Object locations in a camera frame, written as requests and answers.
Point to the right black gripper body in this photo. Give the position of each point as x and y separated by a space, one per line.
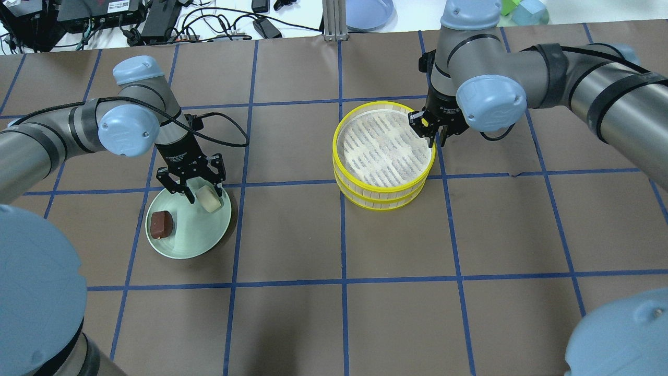
443 108

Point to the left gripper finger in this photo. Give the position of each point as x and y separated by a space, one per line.
219 188
188 193

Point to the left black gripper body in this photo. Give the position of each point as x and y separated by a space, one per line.
179 149

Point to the white steamed bun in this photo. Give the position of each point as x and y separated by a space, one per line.
208 199

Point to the yellow steamer layer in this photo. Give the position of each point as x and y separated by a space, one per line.
377 201
337 166

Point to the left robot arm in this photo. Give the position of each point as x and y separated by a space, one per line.
44 295

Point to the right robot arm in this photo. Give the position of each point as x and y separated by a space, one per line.
474 83

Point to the white steamer cloth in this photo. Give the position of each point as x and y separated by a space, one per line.
378 148

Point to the brown steamed bun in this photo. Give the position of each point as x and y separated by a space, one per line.
161 224

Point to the pale green plate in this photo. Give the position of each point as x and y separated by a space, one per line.
195 230

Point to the green foam cube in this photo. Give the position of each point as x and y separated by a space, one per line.
508 6

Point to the blue plate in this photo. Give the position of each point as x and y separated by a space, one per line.
366 16

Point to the blue foam cube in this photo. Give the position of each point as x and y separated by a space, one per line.
529 13

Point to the black power adapter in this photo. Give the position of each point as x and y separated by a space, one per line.
266 29

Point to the aluminium frame post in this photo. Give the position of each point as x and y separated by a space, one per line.
334 21

